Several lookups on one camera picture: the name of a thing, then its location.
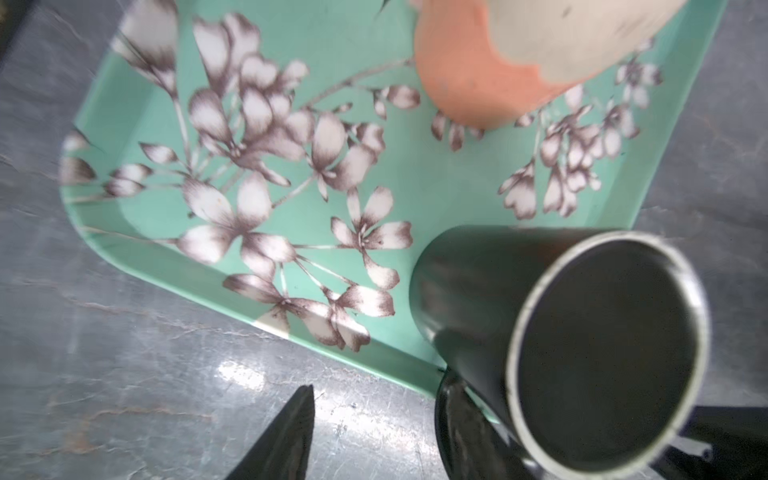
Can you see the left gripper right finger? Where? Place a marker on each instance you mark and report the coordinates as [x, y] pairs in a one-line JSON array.
[[469, 446]]

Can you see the green floral tray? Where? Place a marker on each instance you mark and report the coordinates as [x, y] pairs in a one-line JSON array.
[[280, 162]]

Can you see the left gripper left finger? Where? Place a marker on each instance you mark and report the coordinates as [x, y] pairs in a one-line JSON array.
[[283, 449]]

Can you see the black speckled mug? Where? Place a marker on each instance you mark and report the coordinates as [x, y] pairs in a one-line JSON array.
[[589, 345]]

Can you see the beige and salmon mug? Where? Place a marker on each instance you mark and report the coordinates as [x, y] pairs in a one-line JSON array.
[[485, 64]]

